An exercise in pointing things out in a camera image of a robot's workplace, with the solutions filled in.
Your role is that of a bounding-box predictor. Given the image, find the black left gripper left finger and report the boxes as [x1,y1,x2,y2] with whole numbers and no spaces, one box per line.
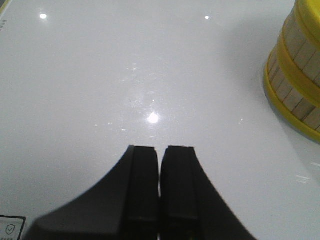
[24,145,159,240]

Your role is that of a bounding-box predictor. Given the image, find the printed table sticker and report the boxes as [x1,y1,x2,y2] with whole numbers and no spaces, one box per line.
[0,215,27,240]

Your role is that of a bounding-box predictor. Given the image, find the bamboo steamer tray yellow rims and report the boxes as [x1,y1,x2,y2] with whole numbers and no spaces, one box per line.
[276,0,320,108]
[263,46,320,143]

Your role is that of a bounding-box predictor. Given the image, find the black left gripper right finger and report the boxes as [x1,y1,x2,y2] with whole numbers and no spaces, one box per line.
[160,145,254,240]

